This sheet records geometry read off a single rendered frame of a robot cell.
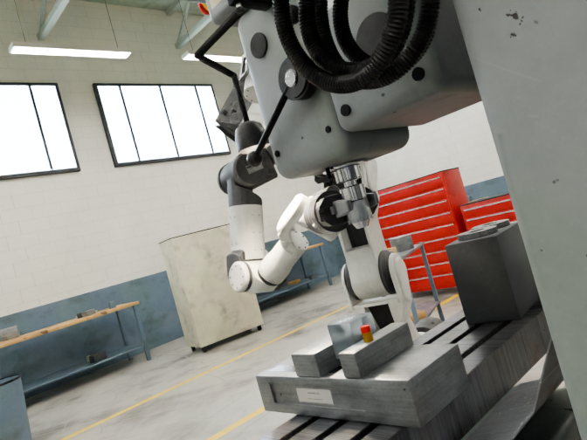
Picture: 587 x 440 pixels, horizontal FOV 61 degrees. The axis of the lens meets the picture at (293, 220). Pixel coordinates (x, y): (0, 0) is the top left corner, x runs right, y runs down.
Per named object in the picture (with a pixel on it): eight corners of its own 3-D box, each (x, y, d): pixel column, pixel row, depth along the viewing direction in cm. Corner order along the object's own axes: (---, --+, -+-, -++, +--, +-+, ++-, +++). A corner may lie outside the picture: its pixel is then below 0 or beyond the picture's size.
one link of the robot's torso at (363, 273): (363, 297, 172) (332, 168, 177) (411, 288, 163) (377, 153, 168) (344, 305, 159) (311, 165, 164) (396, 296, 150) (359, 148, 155)
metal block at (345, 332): (335, 359, 84) (326, 325, 84) (357, 347, 88) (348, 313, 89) (359, 359, 80) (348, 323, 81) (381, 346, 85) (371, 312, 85)
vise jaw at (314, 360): (296, 376, 85) (289, 354, 86) (350, 346, 96) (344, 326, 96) (321, 377, 81) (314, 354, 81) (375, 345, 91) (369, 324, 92)
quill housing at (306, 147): (272, 184, 92) (226, 19, 93) (344, 172, 106) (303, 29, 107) (348, 154, 78) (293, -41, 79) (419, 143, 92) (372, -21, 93)
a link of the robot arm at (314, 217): (313, 190, 93) (293, 199, 104) (327, 240, 93) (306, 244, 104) (371, 175, 97) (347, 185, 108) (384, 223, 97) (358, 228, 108)
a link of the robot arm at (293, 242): (298, 202, 108) (269, 243, 115) (333, 222, 110) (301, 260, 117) (300, 187, 114) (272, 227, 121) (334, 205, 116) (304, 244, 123)
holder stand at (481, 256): (466, 325, 114) (441, 240, 114) (494, 299, 131) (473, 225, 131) (521, 319, 106) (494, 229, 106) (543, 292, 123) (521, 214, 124)
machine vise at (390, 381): (264, 411, 94) (248, 354, 94) (317, 379, 104) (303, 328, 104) (421, 429, 69) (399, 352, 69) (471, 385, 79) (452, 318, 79)
